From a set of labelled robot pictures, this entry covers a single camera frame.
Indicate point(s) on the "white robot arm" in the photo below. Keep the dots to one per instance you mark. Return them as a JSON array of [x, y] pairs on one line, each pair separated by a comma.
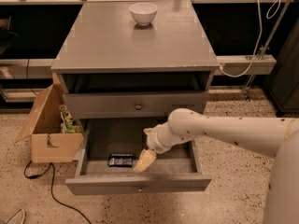
[[272, 137]]

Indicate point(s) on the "open cardboard box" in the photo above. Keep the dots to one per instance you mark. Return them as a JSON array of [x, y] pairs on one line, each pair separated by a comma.
[[43, 126]]

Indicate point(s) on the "white mesh shoe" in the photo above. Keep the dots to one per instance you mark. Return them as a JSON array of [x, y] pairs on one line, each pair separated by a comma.
[[17, 217]]

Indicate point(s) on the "green snack bag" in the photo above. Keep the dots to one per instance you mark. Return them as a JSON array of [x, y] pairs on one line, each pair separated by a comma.
[[68, 125]]

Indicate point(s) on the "open grey middle drawer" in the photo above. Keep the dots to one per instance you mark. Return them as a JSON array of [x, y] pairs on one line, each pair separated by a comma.
[[177, 170]]

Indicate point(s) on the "grey wooden drawer cabinet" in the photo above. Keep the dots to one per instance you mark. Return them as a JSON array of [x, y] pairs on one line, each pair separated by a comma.
[[108, 52]]

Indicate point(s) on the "closed grey upper drawer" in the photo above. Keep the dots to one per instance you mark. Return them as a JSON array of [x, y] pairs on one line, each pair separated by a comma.
[[132, 105]]

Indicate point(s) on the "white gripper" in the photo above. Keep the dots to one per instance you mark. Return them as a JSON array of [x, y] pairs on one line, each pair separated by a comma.
[[154, 141]]

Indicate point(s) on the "white ceramic bowl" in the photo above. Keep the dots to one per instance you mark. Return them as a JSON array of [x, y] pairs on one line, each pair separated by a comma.
[[143, 13]]

